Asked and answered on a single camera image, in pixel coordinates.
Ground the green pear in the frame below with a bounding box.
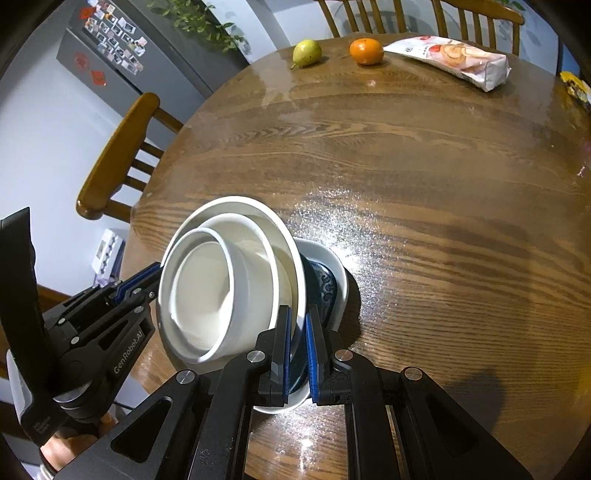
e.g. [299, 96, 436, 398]
[290, 39, 322, 70]

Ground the blue patterned square plate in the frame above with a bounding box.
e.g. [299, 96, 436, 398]
[252, 237, 350, 414]

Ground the white snack bag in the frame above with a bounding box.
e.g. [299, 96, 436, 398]
[383, 36, 512, 93]

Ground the small white bowl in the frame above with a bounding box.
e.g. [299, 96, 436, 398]
[198, 213, 295, 324]

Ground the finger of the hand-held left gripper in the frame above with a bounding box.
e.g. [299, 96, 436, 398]
[58, 293, 155, 347]
[44, 262, 162, 326]

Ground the white straight-sided ramekin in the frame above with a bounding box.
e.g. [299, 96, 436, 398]
[164, 229, 254, 363]

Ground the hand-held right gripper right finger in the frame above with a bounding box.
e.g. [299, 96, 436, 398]
[307, 305, 536, 480]

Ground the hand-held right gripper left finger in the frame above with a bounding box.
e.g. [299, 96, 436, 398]
[65, 305, 291, 480]

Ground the yellow snack packet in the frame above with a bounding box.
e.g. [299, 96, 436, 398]
[560, 71, 591, 112]

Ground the long trailing vine plant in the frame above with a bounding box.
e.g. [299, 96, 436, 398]
[148, 0, 250, 54]

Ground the wooden chair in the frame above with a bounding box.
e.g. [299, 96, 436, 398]
[316, 0, 393, 38]
[431, 0, 525, 33]
[76, 92, 183, 222]

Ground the orange tangerine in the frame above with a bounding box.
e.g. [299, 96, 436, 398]
[349, 38, 385, 66]

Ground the group of fridge photo magnets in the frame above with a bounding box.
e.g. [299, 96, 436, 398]
[81, 4, 148, 75]

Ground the large white bowl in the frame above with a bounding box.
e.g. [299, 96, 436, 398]
[157, 196, 306, 374]

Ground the person's left hand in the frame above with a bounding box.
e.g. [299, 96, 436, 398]
[39, 411, 117, 474]

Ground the grey refrigerator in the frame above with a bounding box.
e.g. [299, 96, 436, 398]
[56, 0, 252, 107]

